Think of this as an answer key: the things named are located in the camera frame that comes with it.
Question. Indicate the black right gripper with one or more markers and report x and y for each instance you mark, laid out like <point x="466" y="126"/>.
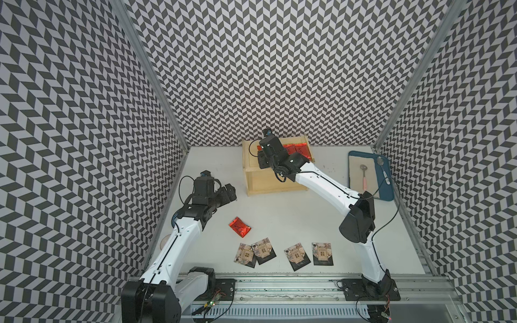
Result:
<point x="262" y="163"/>

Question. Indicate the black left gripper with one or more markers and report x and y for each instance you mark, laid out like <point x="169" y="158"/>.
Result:
<point x="225" y="198"/>

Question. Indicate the light wooden two-tier shelf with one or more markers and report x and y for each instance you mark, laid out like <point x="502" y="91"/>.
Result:
<point x="262" y="181"/>

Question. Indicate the brown tea bag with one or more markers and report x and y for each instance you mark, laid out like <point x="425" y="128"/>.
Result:
<point x="322" y="254"/>
<point x="263" y="251"/>
<point x="297" y="256"/>
<point x="245" y="256"/>

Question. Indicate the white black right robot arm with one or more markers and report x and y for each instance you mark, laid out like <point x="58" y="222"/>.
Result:
<point x="357" y="208"/>

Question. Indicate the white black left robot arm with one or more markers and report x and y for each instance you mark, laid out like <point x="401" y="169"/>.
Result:
<point x="159" y="295"/>

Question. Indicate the blue patterned bowl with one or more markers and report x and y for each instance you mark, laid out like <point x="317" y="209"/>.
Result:
<point x="174" y="219"/>

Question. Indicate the small pink dish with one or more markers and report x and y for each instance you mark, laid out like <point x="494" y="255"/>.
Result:
<point x="164" y="241"/>

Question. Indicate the beige cloth mat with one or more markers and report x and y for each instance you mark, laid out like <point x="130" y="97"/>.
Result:
<point x="356" y="175"/>

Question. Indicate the blue tray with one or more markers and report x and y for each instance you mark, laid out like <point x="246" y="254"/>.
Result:
<point x="386" y="191"/>

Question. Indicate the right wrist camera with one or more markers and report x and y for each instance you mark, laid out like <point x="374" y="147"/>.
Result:
<point x="267" y="132"/>

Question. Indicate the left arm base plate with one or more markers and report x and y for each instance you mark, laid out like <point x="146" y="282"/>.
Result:
<point x="223" y="288"/>

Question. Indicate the pink handled spoon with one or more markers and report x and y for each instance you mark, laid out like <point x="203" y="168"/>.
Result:
<point x="364" y="169"/>

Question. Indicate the white handled spoon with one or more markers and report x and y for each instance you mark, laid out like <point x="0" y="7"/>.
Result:
<point x="381" y="163"/>

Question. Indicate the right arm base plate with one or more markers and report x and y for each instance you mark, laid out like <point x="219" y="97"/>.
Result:
<point x="363" y="289"/>

